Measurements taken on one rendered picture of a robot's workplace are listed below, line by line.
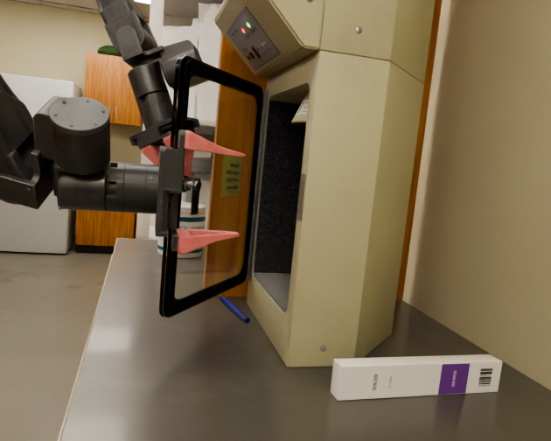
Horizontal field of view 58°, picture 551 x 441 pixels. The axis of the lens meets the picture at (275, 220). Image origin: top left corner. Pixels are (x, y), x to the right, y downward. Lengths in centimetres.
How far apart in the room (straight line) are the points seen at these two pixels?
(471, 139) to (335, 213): 47
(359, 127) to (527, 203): 37
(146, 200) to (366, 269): 37
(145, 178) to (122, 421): 28
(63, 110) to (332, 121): 37
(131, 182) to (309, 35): 33
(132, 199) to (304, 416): 34
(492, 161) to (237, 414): 70
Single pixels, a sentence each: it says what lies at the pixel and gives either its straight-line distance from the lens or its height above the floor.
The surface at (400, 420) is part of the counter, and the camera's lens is 71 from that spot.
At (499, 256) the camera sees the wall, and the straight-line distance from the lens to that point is 104.
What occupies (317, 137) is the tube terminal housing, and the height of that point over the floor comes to 129.
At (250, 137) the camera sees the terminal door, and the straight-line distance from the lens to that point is 99.
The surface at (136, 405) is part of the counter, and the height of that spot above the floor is 94.
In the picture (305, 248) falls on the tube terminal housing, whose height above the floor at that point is 112.
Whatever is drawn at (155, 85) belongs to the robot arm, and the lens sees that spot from 89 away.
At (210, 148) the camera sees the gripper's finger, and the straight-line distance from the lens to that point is 58.
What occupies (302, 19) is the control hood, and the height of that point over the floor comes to 145.
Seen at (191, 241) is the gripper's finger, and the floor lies 115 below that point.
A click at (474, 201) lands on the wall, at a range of 111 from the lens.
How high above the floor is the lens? 126
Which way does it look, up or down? 7 degrees down
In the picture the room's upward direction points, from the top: 6 degrees clockwise
